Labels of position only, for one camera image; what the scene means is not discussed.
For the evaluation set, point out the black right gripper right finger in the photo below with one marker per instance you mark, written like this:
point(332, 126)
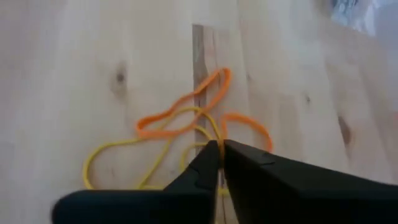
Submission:
point(295, 193)

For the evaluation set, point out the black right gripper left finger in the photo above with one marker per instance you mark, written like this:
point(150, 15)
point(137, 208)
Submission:
point(155, 208)

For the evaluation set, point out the clear plastic zip bag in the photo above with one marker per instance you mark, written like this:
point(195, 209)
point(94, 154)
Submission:
point(351, 12)

